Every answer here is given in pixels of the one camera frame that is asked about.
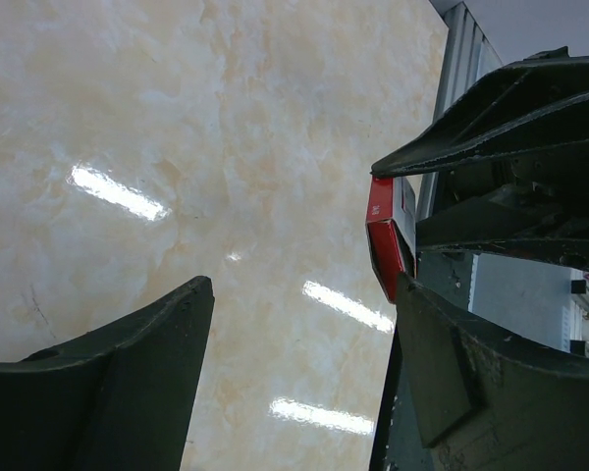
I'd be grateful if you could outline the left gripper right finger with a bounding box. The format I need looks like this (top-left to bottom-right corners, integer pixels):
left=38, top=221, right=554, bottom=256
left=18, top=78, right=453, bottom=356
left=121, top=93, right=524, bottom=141
left=370, top=274, right=589, bottom=470

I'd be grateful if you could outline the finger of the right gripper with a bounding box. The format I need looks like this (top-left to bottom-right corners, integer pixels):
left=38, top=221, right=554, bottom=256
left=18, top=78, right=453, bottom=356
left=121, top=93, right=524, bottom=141
left=371, top=47, right=589, bottom=178
left=416, top=193, right=589, bottom=272

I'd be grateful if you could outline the red staple box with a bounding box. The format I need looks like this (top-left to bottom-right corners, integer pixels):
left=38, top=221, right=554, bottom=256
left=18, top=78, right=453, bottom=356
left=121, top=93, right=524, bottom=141
left=365, top=177, right=417, bottom=304

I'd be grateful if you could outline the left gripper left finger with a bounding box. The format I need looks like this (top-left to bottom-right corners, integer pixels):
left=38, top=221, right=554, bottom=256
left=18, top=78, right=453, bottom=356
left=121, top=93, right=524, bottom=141
left=0, top=276, right=214, bottom=470

